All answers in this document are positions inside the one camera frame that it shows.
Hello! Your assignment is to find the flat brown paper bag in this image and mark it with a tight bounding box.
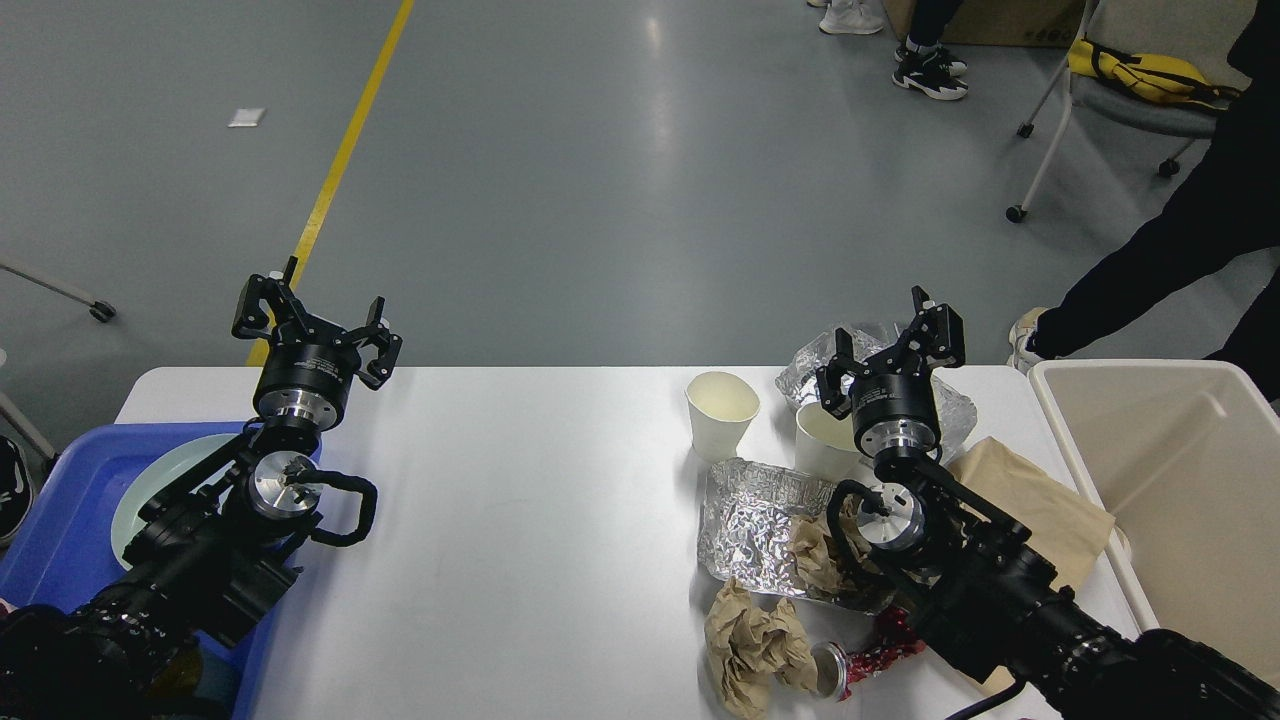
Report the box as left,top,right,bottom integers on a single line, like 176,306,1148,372
945,436,1116,691

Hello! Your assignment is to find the person in dark jeans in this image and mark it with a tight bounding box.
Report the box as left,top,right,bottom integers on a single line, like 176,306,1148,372
891,1,969,101

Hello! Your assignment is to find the crumpled brown paper in tray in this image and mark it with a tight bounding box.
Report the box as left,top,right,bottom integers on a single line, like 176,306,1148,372
786,500,888,605

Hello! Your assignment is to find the crumpled brown paper ball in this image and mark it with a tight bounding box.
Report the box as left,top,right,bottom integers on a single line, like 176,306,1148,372
704,577,818,719

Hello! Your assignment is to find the white paper bowl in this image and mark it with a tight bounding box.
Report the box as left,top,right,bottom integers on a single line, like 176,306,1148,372
794,402,870,480

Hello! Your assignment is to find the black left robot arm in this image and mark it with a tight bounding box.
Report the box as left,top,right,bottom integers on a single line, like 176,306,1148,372
3,258,402,719

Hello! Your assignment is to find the teal mug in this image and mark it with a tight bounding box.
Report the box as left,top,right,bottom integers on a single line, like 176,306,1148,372
148,644,241,719

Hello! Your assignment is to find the black shoe at left edge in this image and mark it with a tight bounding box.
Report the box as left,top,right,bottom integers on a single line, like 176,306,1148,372
1,436,36,548

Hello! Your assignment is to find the blue plastic tray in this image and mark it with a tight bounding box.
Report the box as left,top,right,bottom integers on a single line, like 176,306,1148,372
3,423,273,719

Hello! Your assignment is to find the aluminium foil tray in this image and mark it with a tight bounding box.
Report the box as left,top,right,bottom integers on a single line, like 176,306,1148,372
698,457,893,614

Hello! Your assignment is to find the crumpled foil sheet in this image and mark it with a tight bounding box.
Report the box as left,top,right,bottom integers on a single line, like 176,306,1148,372
774,322,978,464

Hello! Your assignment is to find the white paper cup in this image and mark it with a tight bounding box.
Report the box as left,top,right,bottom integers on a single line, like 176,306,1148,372
685,372,762,464

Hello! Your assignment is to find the beige plastic bin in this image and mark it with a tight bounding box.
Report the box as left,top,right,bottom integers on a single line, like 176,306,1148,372
1029,360,1279,684

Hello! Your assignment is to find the grey wheeled chair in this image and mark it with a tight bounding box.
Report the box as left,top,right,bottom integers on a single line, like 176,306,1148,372
1005,1,1256,223

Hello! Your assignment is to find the green plate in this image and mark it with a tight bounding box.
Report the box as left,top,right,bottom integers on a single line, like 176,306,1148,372
109,433,234,571

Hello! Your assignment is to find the cardboard box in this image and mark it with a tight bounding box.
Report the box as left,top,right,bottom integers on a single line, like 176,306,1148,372
941,1,1085,47

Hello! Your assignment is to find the yellow bag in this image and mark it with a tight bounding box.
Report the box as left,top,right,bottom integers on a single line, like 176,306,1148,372
1068,37,1243,113

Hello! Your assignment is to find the crushed red can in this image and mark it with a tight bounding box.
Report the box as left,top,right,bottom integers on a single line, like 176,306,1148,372
810,606,925,702

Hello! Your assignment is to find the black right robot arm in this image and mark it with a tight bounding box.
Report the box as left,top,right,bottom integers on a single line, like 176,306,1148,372
815,286,1279,719

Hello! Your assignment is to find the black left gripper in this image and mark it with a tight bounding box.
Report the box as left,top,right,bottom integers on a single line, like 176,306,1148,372
230,256,403,430

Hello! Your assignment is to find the person in white sneakers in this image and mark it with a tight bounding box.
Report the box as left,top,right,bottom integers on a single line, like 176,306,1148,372
806,1,884,36

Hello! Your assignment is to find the grey caster leg at left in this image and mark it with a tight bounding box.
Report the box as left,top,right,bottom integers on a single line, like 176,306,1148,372
1,258,116,323

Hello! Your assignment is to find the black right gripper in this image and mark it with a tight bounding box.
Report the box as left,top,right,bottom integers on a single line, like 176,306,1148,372
815,286,966,459

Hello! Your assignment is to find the person in black at right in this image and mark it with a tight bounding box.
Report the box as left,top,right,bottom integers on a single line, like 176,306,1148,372
1007,1,1279,372

